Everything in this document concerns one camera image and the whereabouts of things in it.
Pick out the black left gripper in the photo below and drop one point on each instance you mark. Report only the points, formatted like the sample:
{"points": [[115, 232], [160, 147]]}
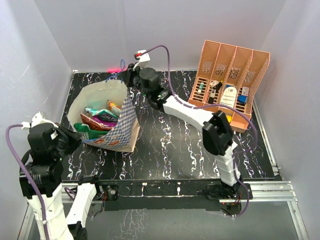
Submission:
{"points": [[76, 137]]}

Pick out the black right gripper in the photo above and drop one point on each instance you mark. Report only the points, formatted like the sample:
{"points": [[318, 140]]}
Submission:
{"points": [[129, 75]]}

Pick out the green snack bag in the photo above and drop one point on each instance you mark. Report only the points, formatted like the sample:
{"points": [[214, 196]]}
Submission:
{"points": [[87, 132]]}

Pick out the red Doritos chip bag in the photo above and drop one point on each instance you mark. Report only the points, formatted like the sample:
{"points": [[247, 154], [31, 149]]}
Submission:
{"points": [[98, 125]]}

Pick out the blue checkered paper bag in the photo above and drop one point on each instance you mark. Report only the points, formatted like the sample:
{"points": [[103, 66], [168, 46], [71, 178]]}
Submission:
{"points": [[123, 137]]}

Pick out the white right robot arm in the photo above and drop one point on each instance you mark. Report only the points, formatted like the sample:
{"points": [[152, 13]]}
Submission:
{"points": [[216, 131]]}

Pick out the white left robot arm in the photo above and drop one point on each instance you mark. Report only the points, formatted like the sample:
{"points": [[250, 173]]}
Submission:
{"points": [[41, 184]]}

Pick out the teal Fox's candy bag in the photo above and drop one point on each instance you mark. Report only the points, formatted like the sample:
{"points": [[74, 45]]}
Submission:
{"points": [[96, 108]]}

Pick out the pink tape strip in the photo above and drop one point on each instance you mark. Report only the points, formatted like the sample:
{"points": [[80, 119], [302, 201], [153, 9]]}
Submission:
{"points": [[114, 70]]}

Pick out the orange candy packet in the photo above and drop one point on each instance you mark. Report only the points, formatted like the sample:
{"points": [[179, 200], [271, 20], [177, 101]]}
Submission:
{"points": [[115, 109]]}

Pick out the purple snack packet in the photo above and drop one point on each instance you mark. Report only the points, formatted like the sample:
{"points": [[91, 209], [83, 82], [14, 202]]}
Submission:
{"points": [[106, 118]]}

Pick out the white green tube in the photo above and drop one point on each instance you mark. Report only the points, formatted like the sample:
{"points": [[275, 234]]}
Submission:
{"points": [[200, 88]]}

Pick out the black clip tool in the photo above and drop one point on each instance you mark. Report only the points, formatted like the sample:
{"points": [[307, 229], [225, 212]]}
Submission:
{"points": [[213, 93]]}

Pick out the pink desk organizer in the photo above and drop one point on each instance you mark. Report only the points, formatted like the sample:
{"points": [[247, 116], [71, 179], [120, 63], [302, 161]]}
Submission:
{"points": [[234, 66]]}

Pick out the white labelled card pack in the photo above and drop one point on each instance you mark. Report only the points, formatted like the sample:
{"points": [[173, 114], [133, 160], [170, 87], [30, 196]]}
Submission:
{"points": [[229, 97]]}

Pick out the yellow sticky note block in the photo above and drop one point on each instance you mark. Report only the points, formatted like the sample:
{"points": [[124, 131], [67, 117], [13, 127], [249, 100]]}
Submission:
{"points": [[229, 118]]}

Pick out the blue small box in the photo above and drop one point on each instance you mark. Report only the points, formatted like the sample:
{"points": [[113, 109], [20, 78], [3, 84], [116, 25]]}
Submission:
{"points": [[242, 99]]}

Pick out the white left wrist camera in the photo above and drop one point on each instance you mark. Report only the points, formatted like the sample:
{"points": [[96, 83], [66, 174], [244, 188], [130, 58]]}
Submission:
{"points": [[37, 119]]}

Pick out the aluminium base frame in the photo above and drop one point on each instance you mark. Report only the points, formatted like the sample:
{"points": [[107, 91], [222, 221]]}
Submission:
{"points": [[169, 168]]}

